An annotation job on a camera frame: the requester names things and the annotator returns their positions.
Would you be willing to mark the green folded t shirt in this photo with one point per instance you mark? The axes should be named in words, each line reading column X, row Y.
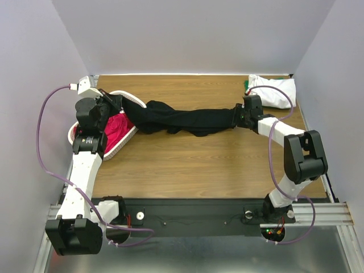
column 246, row 83

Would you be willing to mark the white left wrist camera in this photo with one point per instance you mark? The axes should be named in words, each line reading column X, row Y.
column 86, row 88

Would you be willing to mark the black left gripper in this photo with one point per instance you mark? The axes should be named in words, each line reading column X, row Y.
column 114, row 100

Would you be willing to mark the black t shirt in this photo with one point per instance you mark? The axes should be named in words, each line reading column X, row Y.
column 158, row 116

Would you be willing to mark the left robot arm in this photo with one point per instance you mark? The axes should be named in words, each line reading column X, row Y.
column 79, row 227

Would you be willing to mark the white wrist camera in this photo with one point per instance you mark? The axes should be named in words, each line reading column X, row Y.
column 86, row 88
column 251, row 92

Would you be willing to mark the white perforated plastic basket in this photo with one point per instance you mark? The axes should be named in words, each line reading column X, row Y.
column 126, row 138

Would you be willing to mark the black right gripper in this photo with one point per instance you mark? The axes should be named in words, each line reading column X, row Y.
column 237, row 115

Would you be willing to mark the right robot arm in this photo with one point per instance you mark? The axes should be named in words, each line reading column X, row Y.
column 304, row 158

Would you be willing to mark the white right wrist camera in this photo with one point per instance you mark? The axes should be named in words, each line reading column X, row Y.
column 251, row 92

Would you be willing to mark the pink t shirt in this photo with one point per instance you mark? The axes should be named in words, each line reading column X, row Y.
column 117, row 127

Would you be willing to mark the white folded t shirt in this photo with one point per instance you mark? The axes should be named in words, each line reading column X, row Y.
column 267, row 91

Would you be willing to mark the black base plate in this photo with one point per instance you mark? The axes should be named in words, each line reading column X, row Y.
column 202, row 217

